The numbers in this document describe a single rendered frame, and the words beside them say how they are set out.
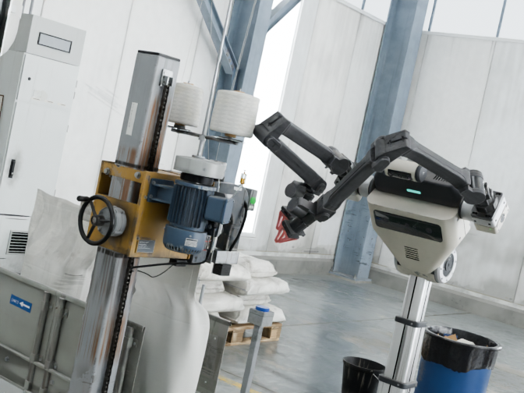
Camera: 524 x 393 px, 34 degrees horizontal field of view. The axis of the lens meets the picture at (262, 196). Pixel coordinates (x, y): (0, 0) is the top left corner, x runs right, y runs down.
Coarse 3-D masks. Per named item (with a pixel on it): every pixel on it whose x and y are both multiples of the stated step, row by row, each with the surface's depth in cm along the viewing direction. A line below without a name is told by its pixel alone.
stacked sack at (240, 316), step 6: (246, 306) 667; (252, 306) 672; (270, 306) 687; (222, 312) 658; (228, 312) 655; (234, 312) 653; (240, 312) 652; (246, 312) 655; (276, 312) 684; (282, 312) 693; (228, 318) 651; (234, 318) 650; (240, 318) 649; (246, 318) 653; (276, 318) 684; (282, 318) 690
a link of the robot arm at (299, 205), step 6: (294, 198) 315; (300, 198) 313; (288, 204) 316; (294, 204) 314; (300, 204) 312; (306, 204) 314; (312, 204) 316; (288, 210) 315; (294, 210) 313; (300, 210) 314; (306, 210) 314; (312, 210) 315; (300, 216) 316; (318, 216) 313; (324, 216) 312
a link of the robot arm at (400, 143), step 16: (384, 144) 286; (400, 144) 282; (416, 144) 285; (416, 160) 288; (432, 160) 288; (448, 176) 294; (464, 176) 295; (480, 176) 300; (464, 192) 296; (480, 192) 296
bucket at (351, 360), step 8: (344, 360) 558; (352, 360) 575; (360, 360) 576; (368, 360) 576; (344, 368) 559; (352, 368) 552; (360, 368) 548; (368, 368) 575; (376, 368) 572; (384, 368) 564; (344, 376) 559; (352, 376) 552; (360, 376) 550; (368, 376) 549; (376, 376) 551; (344, 384) 558; (352, 384) 552; (360, 384) 550; (368, 384) 551; (376, 384) 554; (344, 392) 558; (352, 392) 553; (360, 392) 551; (368, 392) 552; (376, 392) 558
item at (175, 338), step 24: (144, 264) 358; (144, 288) 353; (168, 288) 348; (192, 288) 342; (144, 312) 348; (168, 312) 340; (192, 312) 336; (144, 336) 346; (168, 336) 338; (192, 336) 335; (144, 360) 344; (168, 360) 336; (192, 360) 337; (144, 384) 343; (168, 384) 336; (192, 384) 340
